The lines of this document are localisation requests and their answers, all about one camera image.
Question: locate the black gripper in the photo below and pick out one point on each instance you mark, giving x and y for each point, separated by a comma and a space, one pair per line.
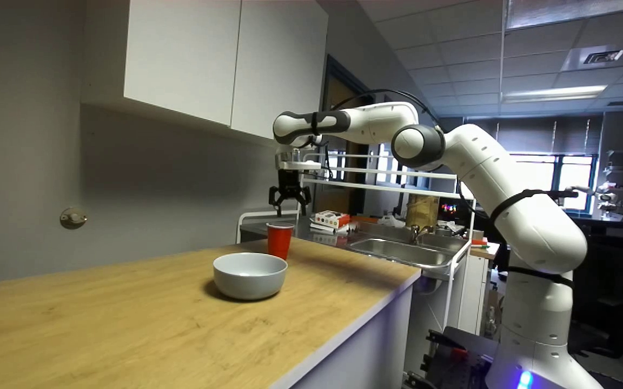
291, 185

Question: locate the orange plastic cup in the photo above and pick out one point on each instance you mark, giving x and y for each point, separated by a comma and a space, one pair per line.
279, 240

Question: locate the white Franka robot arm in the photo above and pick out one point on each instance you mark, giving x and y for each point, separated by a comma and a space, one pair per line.
535, 216

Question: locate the gray bowl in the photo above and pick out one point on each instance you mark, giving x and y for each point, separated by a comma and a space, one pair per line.
250, 277

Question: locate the red and white package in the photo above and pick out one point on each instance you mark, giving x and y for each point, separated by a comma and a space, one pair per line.
329, 218

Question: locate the dark framed wooden door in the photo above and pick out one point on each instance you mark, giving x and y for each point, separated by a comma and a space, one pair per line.
341, 152

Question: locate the stainless steel sink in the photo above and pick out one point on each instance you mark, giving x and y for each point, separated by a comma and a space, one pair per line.
398, 251

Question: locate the brown paper bag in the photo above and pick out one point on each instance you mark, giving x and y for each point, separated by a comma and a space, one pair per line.
423, 215

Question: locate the black equipment box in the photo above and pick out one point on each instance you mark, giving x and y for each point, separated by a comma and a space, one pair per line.
454, 358

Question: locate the ceiling light panel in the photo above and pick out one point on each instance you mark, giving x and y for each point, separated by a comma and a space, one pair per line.
551, 92

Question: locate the window with blinds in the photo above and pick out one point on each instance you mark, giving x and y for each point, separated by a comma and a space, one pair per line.
578, 179

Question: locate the ceiling air vent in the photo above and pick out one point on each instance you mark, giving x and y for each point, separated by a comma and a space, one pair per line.
594, 57

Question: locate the black office chair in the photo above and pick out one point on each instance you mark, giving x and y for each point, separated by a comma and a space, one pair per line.
615, 295

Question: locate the white wall cabinet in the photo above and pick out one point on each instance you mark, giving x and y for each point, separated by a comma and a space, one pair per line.
183, 57

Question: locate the round metal wall knob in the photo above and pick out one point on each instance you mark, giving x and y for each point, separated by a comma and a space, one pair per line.
71, 216

